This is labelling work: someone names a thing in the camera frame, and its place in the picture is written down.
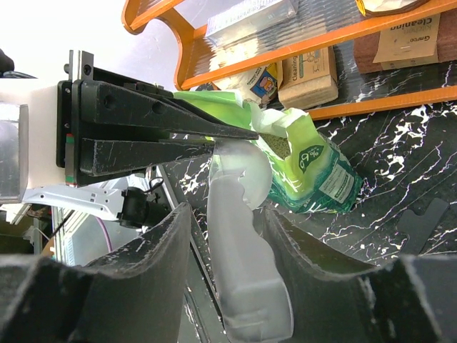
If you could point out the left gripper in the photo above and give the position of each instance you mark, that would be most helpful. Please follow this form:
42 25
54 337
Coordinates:
29 173

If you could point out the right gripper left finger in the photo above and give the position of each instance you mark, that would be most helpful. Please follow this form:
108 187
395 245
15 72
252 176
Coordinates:
133 294

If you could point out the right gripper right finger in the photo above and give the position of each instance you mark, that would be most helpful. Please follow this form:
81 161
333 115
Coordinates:
337 298

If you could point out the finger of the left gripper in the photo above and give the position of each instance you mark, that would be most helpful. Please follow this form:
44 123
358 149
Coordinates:
104 103

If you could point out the clear plastic scoop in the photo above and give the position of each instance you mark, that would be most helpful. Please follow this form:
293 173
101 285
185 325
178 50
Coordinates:
254 301

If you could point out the green litter bag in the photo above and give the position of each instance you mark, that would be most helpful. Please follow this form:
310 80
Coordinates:
310 174

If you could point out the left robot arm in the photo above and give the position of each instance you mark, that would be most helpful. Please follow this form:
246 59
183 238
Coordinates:
60 141

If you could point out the clear plastic box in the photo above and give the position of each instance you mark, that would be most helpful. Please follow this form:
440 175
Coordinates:
247 18

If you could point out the black plastic piece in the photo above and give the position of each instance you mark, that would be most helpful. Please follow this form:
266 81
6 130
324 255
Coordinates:
418 228

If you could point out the tan sponge pack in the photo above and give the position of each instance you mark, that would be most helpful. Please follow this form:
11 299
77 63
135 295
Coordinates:
309 79

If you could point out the brown scouring pad pack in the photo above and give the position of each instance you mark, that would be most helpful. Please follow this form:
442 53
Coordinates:
424 41

